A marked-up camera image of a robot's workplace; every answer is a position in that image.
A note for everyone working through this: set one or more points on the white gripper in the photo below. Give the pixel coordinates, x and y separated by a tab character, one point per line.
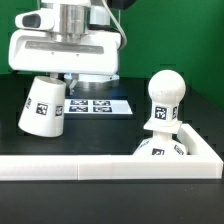
58	40

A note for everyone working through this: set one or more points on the white lamp shade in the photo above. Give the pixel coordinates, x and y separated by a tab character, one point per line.
43	112

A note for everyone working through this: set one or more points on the white lamp bulb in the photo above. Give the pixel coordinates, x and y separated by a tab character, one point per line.
166	89

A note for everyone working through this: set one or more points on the white lamp base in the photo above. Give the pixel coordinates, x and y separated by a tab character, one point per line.
161	143

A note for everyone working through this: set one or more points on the white tag sheet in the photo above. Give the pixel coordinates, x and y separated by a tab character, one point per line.
87	106

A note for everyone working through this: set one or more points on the white L-shaped fence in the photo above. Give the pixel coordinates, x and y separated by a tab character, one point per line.
201	162

